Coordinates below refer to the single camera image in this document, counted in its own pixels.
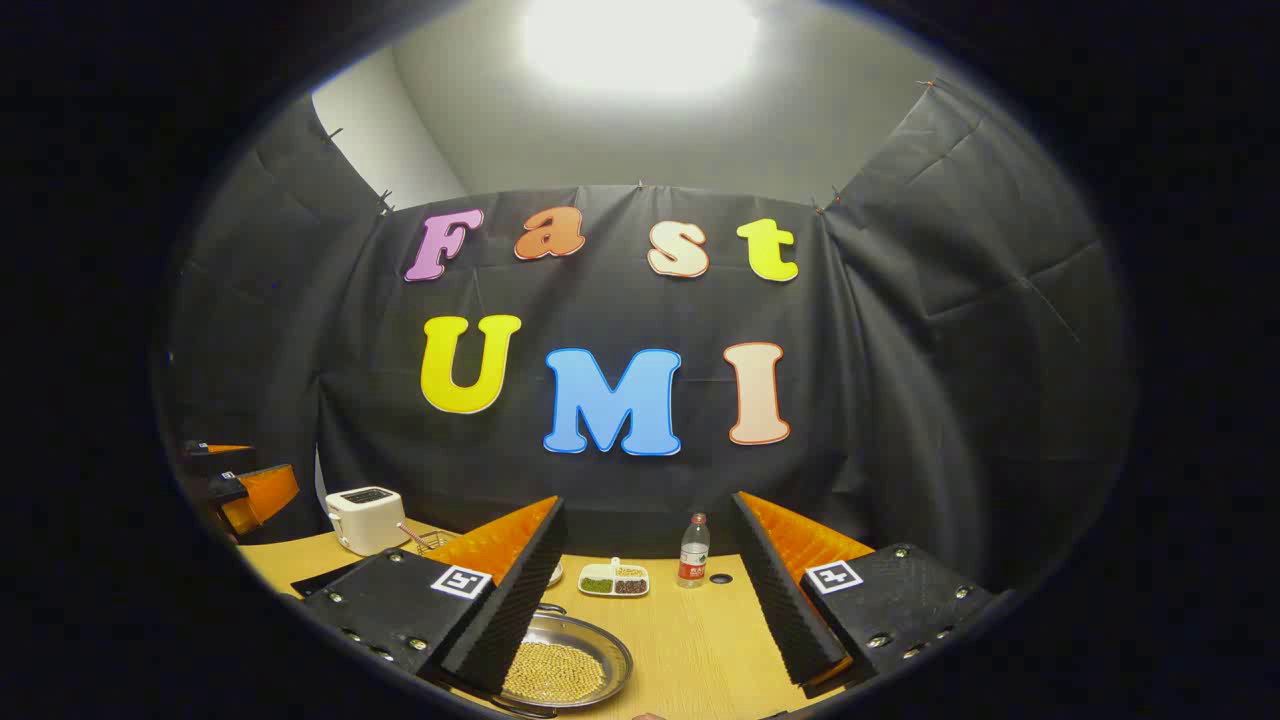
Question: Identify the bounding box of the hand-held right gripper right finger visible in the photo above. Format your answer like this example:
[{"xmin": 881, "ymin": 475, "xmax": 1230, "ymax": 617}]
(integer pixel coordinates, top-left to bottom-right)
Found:
[{"xmin": 732, "ymin": 490, "xmax": 1001, "ymax": 689}]

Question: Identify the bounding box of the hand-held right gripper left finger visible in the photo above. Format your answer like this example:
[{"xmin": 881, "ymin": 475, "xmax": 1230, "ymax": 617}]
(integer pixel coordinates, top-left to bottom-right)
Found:
[{"xmin": 298, "ymin": 495, "xmax": 569, "ymax": 696}]

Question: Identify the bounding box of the steel pot with black handles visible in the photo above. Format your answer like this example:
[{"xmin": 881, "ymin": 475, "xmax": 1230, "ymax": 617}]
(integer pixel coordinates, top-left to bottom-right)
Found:
[{"xmin": 498, "ymin": 603, "xmax": 634, "ymax": 717}]

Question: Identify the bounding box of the pile of yellow soybeans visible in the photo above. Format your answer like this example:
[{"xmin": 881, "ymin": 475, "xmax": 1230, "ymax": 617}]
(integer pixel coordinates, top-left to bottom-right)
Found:
[{"xmin": 502, "ymin": 641, "xmax": 608, "ymax": 703}]

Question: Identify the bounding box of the white divided dish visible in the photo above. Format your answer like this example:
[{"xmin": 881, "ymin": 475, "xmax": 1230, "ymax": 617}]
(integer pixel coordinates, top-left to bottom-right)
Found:
[{"xmin": 578, "ymin": 557, "xmax": 651, "ymax": 599}]

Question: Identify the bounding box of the white toaster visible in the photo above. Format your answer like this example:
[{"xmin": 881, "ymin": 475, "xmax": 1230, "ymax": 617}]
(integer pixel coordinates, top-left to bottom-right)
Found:
[{"xmin": 325, "ymin": 486, "xmax": 409, "ymax": 557}]

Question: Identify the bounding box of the clear plastic water bottle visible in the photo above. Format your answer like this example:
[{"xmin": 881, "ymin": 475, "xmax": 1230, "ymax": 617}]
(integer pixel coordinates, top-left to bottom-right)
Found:
[{"xmin": 678, "ymin": 513, "xmax": 711, "ymax": 589}]

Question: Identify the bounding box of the black backdrop cloth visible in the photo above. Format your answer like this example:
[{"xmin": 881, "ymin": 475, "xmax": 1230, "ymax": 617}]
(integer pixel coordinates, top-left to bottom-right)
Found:
[{"xmin": 160, "ymin": 80, "xmax": 1136, "ymax": 591}]

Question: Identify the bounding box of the large ceiling light panel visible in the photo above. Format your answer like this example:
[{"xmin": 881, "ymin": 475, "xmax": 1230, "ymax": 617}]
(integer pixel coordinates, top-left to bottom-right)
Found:
[{"xmin": 520, "ymin": 0, "xmax": 761, "ymax": 99}]

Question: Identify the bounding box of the wire mesh basket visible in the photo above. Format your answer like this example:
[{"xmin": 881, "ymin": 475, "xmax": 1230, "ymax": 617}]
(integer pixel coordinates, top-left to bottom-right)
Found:
[{"xmin": 400, "ymin": 523, "xmax": 463, "ymax": 557}]

